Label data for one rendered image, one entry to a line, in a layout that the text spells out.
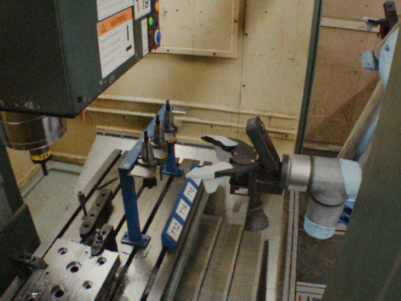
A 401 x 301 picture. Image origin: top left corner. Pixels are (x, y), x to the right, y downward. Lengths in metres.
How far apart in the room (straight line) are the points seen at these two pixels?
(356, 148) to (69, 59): 0.61
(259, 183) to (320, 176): 0.13
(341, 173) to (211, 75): 1.11
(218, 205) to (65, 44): 1.30
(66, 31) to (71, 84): 0.09
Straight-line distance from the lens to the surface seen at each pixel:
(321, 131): 3.60
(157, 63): 1.80
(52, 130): 0.81
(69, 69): 0.61
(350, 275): 0.45
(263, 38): 1.66
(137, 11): 0.85
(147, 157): 1.15
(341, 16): 3.25
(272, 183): 0.78
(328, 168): 0.75
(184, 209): 1.41
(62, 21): 0.59
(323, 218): 0.81
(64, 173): 2.32
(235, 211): 1.74
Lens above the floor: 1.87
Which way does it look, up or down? 32 degrees down
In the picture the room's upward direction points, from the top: straight up
